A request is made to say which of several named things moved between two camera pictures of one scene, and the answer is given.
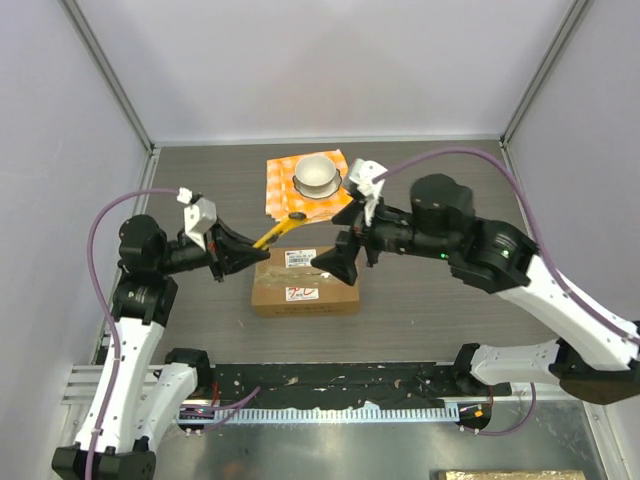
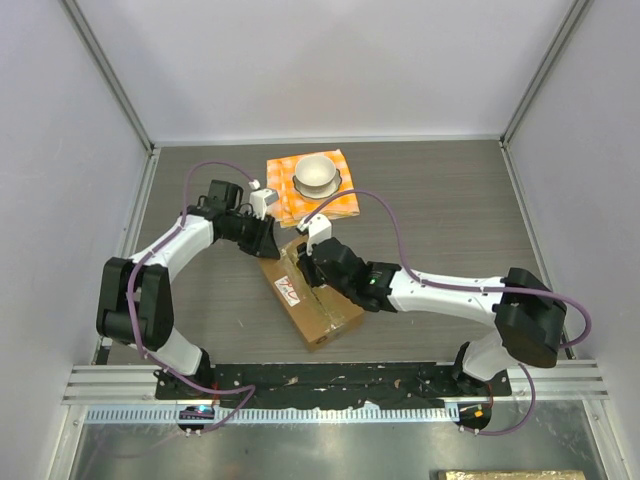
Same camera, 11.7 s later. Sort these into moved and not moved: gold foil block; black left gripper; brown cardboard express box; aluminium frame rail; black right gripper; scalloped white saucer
Moved: black left gripper; brown cardboard express box; black right gripper
Not moved: aluminium frame rail; gold foil block; scalloped white saucer
